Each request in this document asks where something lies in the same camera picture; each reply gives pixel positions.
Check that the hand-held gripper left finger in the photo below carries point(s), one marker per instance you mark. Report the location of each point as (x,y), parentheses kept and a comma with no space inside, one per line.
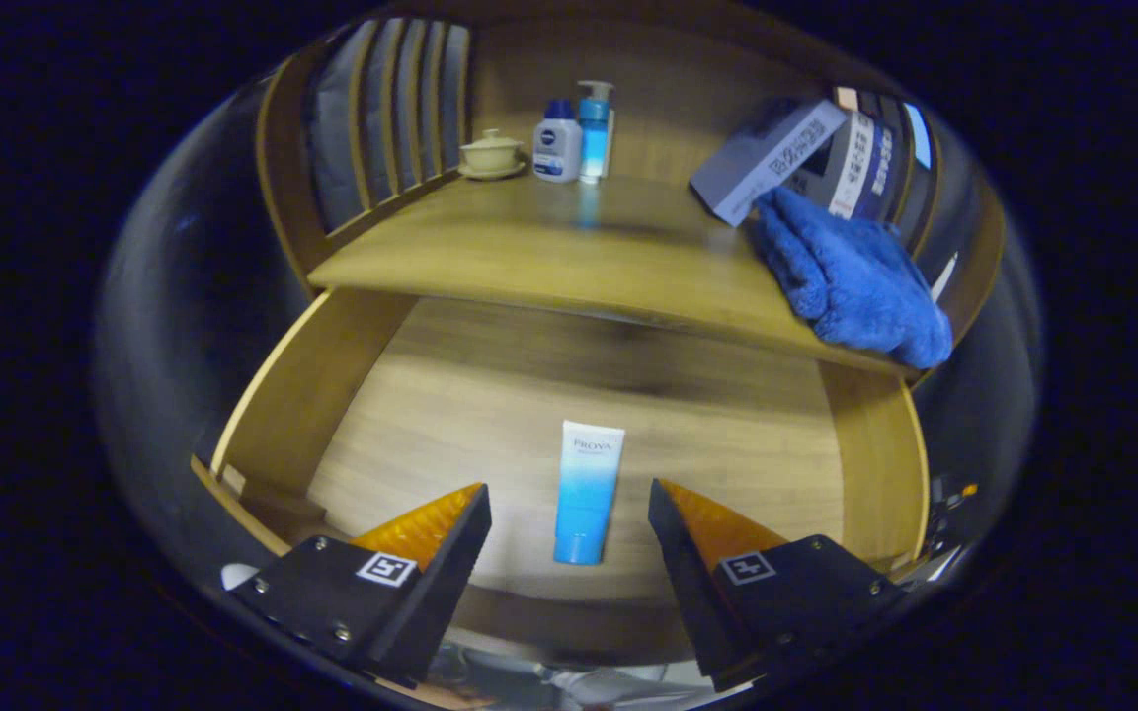
(436,592)

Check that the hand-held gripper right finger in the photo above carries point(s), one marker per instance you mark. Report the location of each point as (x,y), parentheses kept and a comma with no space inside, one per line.
(697,583)

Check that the blue white cosmetic tube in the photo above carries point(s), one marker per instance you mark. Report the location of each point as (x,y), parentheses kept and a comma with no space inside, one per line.
(587,484)

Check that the wooden drawer with black knob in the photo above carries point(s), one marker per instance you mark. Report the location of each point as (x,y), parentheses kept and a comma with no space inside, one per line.
(450,395)

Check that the wooden countertop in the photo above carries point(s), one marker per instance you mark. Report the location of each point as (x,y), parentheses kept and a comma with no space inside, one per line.
(529,247)

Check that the black device with orange tip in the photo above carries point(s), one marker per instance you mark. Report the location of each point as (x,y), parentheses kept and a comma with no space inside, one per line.
(954,513)

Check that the blue folded towel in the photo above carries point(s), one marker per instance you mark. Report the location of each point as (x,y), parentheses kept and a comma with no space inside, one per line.
(855,281)

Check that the black backdrop cloth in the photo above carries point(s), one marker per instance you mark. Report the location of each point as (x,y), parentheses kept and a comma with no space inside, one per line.
(184,296)

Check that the grey leaning book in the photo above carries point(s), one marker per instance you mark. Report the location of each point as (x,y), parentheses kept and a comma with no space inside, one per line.
(762,158)

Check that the beige lidded teacup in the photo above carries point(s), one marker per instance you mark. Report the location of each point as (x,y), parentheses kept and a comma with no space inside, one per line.
(490,156)

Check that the dark blue spine book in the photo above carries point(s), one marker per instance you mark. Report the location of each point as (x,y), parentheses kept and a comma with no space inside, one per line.
(880,173)

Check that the white lotion bottle blue cap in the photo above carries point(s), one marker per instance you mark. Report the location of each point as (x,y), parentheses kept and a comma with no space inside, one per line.
(557,148)

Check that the blue pump bottle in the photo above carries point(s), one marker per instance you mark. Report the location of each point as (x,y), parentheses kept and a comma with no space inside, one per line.
(594,133)

